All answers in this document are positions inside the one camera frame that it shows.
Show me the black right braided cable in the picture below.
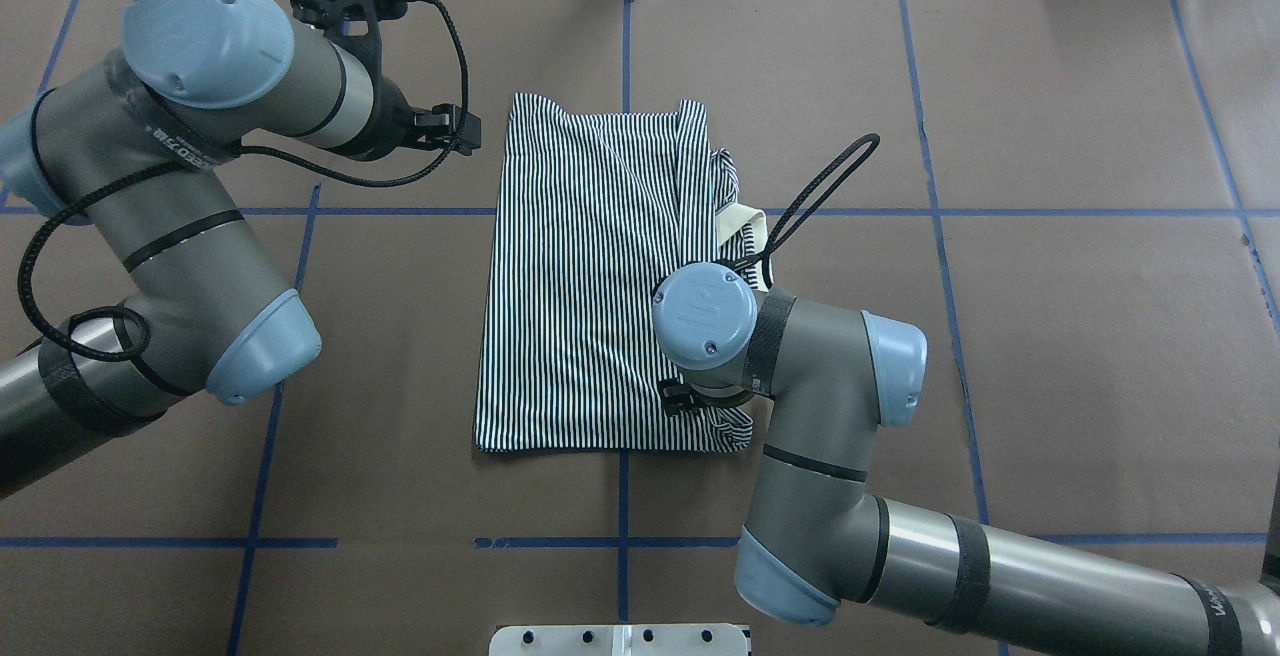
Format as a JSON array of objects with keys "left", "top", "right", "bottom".
[{"left": 745, "top": 133, "right": 882, "bottom": 272}]

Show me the navy white striped polo shirt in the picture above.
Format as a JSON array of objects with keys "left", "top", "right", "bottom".
[{"left": 474, "top": 94, "right": 767, "bottom": 454}]

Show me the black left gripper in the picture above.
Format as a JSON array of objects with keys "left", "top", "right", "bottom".
[{"left": 375, "top": 81, "right": 483, "bottom": 159}]

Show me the black braided cable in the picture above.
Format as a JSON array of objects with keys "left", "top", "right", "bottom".
[
  {"left": 745, "top": 133, "right": 882, "bottom": 272},
  {"left": 17, "top": 0, "right": 471, "bottom": 365}
]

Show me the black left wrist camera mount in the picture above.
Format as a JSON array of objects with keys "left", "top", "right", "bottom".
[{"left": 288, "top": 0, "right": 408, "bottom": 81}]

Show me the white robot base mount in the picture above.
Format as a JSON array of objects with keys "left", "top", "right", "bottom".
[{"left": 488, "top": 623, "right": 753, "bottom": 655}]

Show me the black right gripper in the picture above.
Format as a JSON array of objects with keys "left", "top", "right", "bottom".
[{"left": 659, "top": 379, "right": 753, "bottom": 416}]

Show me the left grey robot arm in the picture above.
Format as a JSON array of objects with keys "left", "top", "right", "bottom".
[{"left": 1, "top": 0, "right": 483, "bottom": 497}]

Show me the black left braided cable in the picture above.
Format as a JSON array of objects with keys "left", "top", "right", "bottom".
[{"left": 17, "top": 0, "right": 471, "bottom": 365}]

